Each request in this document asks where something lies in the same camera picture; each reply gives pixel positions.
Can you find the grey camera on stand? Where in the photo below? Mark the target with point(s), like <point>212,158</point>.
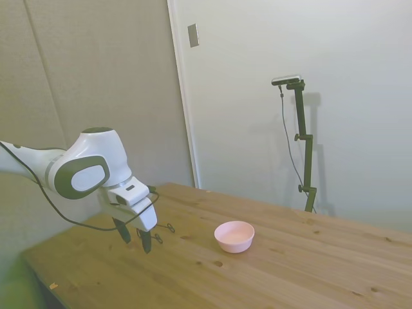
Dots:
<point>286,79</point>

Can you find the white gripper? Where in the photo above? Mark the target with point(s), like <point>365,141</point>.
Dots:
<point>146,215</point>

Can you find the dark green camera stand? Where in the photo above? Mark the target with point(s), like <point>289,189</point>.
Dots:
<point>305,151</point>

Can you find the grey wall switch plate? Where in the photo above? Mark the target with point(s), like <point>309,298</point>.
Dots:
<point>193,35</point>

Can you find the white door frame trim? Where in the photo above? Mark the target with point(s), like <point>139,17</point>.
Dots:
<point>183,96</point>

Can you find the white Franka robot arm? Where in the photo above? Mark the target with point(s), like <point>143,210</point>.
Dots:
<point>96,151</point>

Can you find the pink plastic bowl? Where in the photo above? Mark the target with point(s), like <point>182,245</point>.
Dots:
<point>234,236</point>

